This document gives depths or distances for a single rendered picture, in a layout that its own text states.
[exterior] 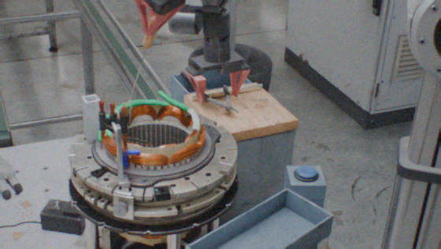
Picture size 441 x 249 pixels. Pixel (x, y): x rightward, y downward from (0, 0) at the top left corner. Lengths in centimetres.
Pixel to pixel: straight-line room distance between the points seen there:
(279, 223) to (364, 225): 176
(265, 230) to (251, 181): 31
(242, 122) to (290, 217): 29
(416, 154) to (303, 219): 24
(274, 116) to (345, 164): 190
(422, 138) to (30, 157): 111
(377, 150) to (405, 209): 232
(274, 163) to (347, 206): 158
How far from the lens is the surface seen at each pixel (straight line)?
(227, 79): 166
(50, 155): 184
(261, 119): 141
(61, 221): 153
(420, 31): 95
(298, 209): 120
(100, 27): 275
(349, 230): 288
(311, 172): 129
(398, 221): 117
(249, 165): 143
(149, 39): 114
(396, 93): 364
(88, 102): 122
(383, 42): 344
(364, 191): 314
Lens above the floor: 175
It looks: 29 degrees down
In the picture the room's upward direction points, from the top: 3 degrees clockwise
